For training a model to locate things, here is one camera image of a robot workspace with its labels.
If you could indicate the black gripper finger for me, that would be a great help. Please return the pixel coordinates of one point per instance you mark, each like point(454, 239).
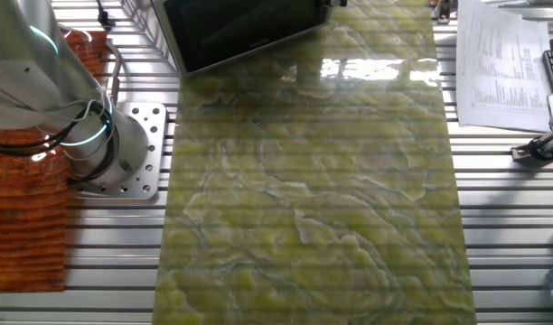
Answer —
point(327, 2)
point(340, 2)

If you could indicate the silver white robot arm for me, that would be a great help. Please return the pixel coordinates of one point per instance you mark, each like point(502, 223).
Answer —
point(23, 67)

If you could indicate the grey metal stand clamp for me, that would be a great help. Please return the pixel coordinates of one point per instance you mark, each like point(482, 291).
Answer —
point(443, 11)

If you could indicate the printed white paper sheet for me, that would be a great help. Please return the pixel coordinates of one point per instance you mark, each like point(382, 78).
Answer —
point(502, 67)

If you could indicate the green marble pattern mat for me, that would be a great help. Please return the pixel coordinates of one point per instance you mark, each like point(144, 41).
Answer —
point(303, 203)

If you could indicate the orange wood grain mat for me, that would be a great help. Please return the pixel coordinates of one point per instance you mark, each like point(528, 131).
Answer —
point(23, 216)

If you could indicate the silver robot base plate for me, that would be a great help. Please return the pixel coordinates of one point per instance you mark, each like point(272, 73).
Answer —
point(143, 149)

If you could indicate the silver black camera mount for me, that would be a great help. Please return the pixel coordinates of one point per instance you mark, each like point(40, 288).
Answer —
point(536, 149)

